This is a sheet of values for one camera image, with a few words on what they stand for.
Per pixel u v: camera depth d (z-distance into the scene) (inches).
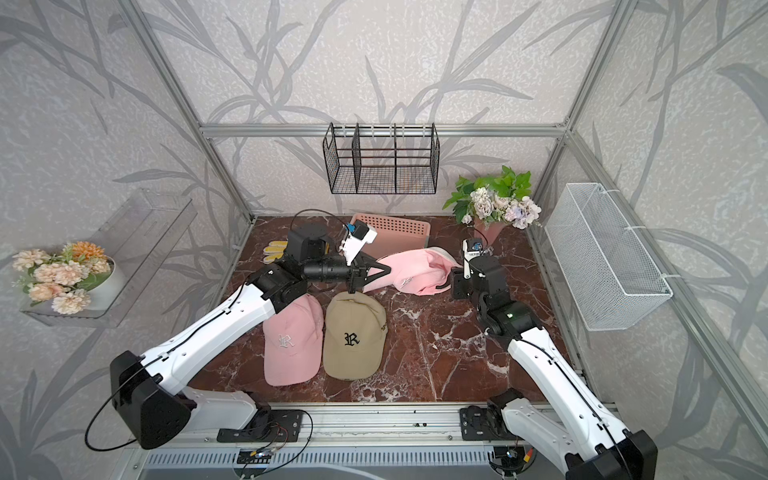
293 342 31.7
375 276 26.2
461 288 26.7
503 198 33.9
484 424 28.6
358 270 23.4
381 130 36.8
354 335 32.4
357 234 23.2
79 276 20.3
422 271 27.3
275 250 42.7
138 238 29.7
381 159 41.8
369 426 29.7
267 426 27.9
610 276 23.3
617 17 28.0
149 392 15.0
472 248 25.7
